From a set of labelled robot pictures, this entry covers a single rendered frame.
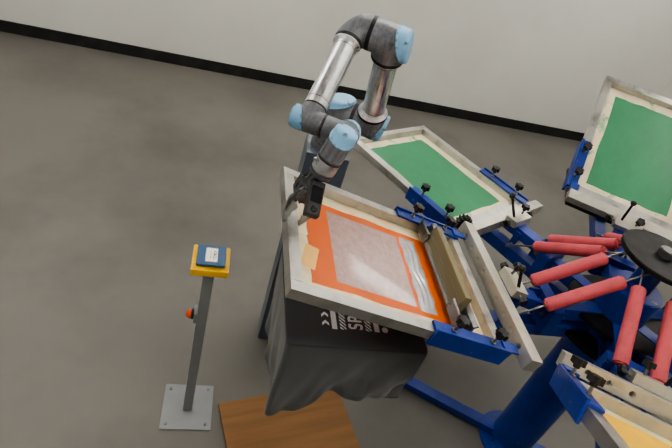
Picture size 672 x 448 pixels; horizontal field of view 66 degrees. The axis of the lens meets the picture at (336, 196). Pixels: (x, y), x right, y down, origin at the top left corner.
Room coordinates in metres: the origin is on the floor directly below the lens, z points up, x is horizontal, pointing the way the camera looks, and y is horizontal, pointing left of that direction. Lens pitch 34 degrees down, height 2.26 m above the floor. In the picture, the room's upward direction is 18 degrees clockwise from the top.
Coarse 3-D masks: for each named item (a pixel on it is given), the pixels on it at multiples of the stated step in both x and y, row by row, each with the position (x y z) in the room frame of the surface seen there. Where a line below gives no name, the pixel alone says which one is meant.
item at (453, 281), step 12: (432, 240) 1.56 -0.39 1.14; (444, 240) 1.53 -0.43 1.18; (432, 252) 1.51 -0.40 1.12; (444, 252) 1.47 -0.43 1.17; (444, 264) 1.43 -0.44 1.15; (456, 264) 1.41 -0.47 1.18; (444, 276) 1.38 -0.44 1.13; (456, 276) 1.35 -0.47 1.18; (456, 288) 1.31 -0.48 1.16; (456, 300) 1.27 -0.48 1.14; (468, 300) 1.26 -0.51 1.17
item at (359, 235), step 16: (320, 224) 1.37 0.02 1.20; (336, 224) 1.42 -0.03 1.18; (352, 224) 1.47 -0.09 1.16; (368, 224) 1.53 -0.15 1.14; (336, 240) 1.33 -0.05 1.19; (352, 240) 1.38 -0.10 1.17; (368, 240) 1.43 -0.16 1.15; (384, 240) 1.48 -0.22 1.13; (416, 240) 1.60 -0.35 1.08; (384, 256) 1.39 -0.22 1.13; (400, 256) 1.44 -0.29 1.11; (432, 272) 1.45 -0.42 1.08
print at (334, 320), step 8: (320, 312) 1.22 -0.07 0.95; (328, 312) 1.23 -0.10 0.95; (336, 312) 1.24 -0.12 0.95; (328, 320) 1.20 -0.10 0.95; (336, 320) 1.21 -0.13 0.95; (344, 320) 1.22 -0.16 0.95; (352, 320) 1.23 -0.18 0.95; (360, 320) 1.24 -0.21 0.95; (328, 328) 1.16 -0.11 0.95; (336, 328) 1.18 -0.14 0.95; (344, 328) 1.19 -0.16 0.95; (352, 328) 1.20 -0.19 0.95; (360, 328) 1.21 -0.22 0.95; (368, 328) 1.22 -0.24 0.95; (376, 328) 1.23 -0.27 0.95; (384, 328) 1.24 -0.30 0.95
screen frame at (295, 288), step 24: (288, 168) 1.53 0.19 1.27; (288, 192) 1.39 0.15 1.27; (336, 192) 1.55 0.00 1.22; (384, 216) 1.61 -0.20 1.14; (288, 240) 1.15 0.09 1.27; (456, 240) 1.71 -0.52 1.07; (288, 264) 1.06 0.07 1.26; (288, 288) 0.98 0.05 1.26; (312, 288) 1.01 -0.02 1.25; (360, 312) 1.03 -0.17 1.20; (384, 312) 1.07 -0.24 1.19; (480, 312) 1.34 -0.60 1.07
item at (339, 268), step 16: (320, 240) 1.28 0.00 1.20; (320, 256) 1.21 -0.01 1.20; (336, 256) 1.25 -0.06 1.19; (352, 256) 1.29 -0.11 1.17; (368, 256) 1.34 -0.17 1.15; (320, 272) 1.14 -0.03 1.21; (336, 272) 1.17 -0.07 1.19; (352, 272) 1.21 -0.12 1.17; (368, 272) 1.26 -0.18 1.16; (384, 272) 1.30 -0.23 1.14; (400, 272) 1.35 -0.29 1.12; (336, 288) 1.10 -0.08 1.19; (352, 288) 1.14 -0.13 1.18; (368, 288) 1.18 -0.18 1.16; (384, 288) 1.22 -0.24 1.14; (400, 288) 1.27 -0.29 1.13; (432, 288) 1.36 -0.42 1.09; (384, 304) 1.15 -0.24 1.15; (400, 304) 1.19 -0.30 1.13; (416, 304) 1.23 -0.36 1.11; (448, 320) 1.24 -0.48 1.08
